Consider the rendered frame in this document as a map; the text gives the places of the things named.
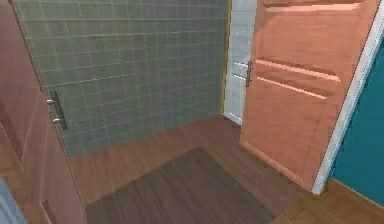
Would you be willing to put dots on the orange wooden panelled room door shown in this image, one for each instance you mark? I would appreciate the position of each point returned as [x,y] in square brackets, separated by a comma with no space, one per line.
[293,100]

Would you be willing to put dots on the reddish brown wooden room door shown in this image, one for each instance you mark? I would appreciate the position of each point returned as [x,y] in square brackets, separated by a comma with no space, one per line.
[30,133]

